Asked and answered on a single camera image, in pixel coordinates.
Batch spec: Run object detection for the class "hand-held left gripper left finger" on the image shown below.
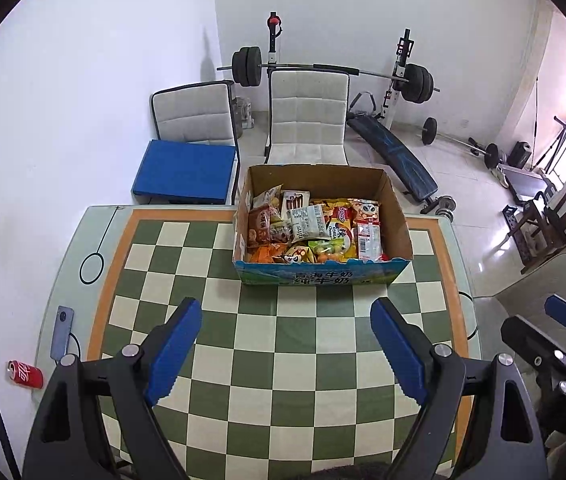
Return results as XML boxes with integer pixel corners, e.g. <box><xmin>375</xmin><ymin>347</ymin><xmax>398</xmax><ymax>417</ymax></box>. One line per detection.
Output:
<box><xmin>22</xmin><ymin>296</ymin><xmax>204</xmax><ymax>480</ymax></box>

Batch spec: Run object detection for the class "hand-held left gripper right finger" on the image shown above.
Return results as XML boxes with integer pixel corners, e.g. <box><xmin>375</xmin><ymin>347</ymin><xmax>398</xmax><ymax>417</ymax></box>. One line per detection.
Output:
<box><xmin>369</xmin><ymin>297</ymin><xmax>549</xmax><ymax>480</ymax></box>

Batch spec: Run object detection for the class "cardboard box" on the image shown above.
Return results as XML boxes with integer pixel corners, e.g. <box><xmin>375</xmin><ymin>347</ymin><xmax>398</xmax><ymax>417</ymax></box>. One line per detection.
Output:
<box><xmin>232</xmin><ymin>162</ymin><xmax>414</xmax><ymax>287</ymax></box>

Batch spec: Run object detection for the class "red and white snack packet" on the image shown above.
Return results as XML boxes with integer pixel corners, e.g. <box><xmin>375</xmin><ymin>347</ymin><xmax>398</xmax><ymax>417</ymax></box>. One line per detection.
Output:
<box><xmin>355</xmin><ymin>221</ymin><xmax>383</xmax><ymax>262</ymax></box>

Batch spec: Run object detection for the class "colourful candy packet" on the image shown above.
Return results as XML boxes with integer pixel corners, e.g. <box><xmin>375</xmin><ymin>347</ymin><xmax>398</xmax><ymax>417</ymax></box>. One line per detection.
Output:
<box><xmin>308</xmin><ymin>237</ymin><xmax>346</xmax><ymax>263</ymax></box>

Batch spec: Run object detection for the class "orange chip packet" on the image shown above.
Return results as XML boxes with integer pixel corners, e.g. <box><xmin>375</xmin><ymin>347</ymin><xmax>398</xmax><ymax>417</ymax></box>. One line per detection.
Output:
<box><xmin>245</xmin><ymin>242</ymin><xmax>289</xmax><ymax>264</ymax></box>

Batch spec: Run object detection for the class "yellow panda snack packet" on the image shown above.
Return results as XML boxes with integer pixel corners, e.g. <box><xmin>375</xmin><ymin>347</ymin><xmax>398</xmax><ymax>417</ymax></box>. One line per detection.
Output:
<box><xmin>280</xmin><ymin>242</ymin><xmax>316</xmax><ymax>264</ymax></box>

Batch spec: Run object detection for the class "dark red snack packet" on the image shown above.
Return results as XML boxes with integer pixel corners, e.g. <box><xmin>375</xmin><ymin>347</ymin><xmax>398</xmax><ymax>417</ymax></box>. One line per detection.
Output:
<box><xmin>247</xmin><ymin>205</ymin><xmax>274</xmax><ymax>246</ymax></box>

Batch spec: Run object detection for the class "white printed packet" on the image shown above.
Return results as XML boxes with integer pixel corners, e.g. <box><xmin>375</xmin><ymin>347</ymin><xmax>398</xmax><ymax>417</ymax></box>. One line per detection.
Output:
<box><xmin>287</xmin><ymin>205</ymin><xmax>329</xmax><ymax>242</ymax></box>

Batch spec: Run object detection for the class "checkered glass table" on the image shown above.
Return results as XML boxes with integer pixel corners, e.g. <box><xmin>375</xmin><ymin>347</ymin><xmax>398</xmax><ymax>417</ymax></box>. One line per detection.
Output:
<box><xmin>35</xmin><ymin>204</ymin><xmax>484</xmax><ymax>480</ymax></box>

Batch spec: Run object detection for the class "dark wooden chair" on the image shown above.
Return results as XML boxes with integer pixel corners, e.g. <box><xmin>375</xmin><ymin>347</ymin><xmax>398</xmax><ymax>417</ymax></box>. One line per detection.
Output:
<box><xmin>516</xmin><ymin>172</ymin><xmax>566</xmax><ymax>267</ymax></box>

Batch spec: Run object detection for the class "black perforated metal bar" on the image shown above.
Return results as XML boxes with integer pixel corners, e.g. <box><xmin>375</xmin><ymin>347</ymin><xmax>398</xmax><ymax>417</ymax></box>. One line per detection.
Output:
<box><xmin>502</xmin><ymin>204</ymin><xmax>520</xmax><ymax>235</ymax></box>

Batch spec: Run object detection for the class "large yellow noodle packet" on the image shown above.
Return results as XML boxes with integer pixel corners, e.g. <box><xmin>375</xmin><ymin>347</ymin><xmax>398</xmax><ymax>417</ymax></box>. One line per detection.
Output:
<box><xmin>313</xmin><ymin>199</ymin><xmax>360</xmax><ymax>262</ymax></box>

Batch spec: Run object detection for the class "grey flat board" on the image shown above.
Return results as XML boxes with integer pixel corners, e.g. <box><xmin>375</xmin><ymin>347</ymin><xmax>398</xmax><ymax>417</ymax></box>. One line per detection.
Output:
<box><xmin>500</xmin><ymin>165</ymin><xmax>559</xmax><ymax>206</ymax></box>

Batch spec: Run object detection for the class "orange panda snack packet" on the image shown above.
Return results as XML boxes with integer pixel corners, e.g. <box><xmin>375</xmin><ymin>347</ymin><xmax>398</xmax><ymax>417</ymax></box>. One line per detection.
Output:
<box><xmin>348</xmin><ymin>199</ymin><xmax>381</xmax><ymax>225</ymax></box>

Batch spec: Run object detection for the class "chrome dumbbell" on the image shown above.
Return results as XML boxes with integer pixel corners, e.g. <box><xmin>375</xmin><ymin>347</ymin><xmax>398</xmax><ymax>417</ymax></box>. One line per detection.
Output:
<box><xmin>433</xmin><ymin>195</ymin><xmax>458</xmax><ymax>221</ymax></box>

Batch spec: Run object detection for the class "red soda can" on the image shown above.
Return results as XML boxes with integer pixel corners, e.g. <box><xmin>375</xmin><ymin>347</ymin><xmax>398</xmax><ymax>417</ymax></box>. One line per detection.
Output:
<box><xmin>7</xmin><ymin>359</ymin><xmax>44</xmax><ymax>390</ymax></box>

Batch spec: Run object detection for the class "small black box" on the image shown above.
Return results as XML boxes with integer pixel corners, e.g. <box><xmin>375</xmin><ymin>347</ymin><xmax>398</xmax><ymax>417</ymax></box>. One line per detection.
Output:
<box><xmin>508</xmin><ymin>142</ymin><xmax>534</xmax><ymax>170</ymax></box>

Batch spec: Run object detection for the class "small clear snack bag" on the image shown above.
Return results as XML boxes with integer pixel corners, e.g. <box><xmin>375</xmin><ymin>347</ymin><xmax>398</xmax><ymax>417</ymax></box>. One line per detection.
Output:
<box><xmin>252</xmin><ymin>185</ymin><xmax>284</xmax><ymax>211</ymax></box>

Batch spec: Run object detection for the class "white chocolate stick packet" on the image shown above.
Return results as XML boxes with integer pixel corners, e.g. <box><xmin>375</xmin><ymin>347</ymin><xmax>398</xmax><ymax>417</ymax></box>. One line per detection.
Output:
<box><xmin>280</xmin><ymin>189</ymin><xmax>311</xmax><ymax>211</ymax></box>

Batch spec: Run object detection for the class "black sit-up bench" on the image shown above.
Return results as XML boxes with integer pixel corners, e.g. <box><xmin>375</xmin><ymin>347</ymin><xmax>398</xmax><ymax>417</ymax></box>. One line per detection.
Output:
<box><xmin>345</xmin><ymin>91</ymin><xmax>440</xmax><ymax>217</ymax></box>

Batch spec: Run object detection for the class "curl bar with plates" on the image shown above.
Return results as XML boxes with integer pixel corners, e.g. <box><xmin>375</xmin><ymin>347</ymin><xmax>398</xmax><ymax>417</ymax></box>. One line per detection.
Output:
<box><xmin>420</xmin><ymin>116</ymin><xmax>501</xmax><ymax>170</ymax></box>

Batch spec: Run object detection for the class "chair with blue cushion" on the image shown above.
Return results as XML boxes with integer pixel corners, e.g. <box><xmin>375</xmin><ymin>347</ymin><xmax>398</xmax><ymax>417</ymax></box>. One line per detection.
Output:
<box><xmin>150</xmin><ymin>80</ymin><xmax>241</xmax><ymax>206</ymax></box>

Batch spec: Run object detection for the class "tall white padded chair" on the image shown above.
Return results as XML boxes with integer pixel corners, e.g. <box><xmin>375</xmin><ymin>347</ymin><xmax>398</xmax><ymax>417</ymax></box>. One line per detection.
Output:
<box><xmin>264</xmin><ymin>69</ymin><xmax>351</xmax><ymax>167</ymax></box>

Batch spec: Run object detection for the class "white barbell rack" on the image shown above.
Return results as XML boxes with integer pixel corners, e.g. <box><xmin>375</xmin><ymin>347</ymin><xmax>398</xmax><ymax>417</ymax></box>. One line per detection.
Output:
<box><xmin>264</xmin><ymin>10</ymin><xmax>411</xmax><ymax>131</ymax></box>

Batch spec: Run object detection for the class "barbell with black plates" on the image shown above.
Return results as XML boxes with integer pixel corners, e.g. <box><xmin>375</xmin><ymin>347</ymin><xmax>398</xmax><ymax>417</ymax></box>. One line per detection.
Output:
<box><xmin>217</xmin><ymin>46</ymin><xmax>440</xmax><ymax>107</ymax></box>

